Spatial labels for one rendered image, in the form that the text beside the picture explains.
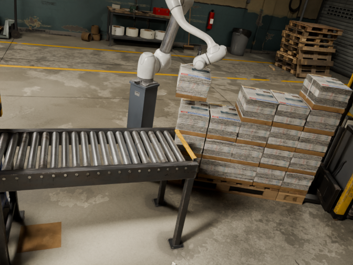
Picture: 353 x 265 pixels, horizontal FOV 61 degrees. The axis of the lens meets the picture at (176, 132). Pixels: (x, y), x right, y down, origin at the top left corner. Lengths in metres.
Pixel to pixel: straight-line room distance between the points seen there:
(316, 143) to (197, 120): 1.16
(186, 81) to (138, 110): 0.54
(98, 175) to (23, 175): 0.42
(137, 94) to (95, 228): 1.23
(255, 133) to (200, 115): 0.55
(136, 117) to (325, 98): 1.73
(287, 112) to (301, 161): 0.56
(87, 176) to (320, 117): 2.09
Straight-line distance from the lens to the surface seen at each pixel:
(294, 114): 2.95
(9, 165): 2.05
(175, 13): 2.59
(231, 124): 2.86
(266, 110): 2.86
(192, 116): 2.80
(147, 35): 8.66
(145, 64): 2.76
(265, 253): 2.83
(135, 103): 2.89
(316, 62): 9.19
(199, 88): 2.74
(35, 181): 1.97
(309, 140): 3.12
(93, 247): 2.56
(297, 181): 3.35
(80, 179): 1.97
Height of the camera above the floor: 1.93
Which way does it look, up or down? 27 degrees down
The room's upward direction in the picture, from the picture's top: 10 degrees clockwise
